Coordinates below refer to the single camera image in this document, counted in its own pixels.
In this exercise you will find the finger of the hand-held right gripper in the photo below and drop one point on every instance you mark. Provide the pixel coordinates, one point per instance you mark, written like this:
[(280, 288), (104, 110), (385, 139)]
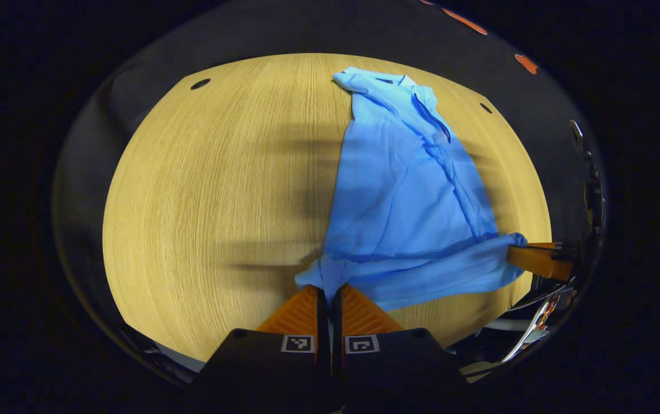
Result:
[(537, 261)]

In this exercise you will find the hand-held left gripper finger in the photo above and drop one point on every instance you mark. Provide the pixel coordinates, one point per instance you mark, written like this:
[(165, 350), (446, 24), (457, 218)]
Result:
[(322, 328), (336, 328)]

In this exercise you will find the light blue T-shirt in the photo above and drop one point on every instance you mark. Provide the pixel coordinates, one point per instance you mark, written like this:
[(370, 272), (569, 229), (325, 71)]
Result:
[(399, 201)]

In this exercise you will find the white printed clothing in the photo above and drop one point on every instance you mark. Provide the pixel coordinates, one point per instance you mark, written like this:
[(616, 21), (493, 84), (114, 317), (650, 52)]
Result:
[(543, 316)]

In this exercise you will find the black backdrop cloth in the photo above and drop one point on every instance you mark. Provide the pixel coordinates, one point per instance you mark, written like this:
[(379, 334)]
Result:
[(307, 29)]

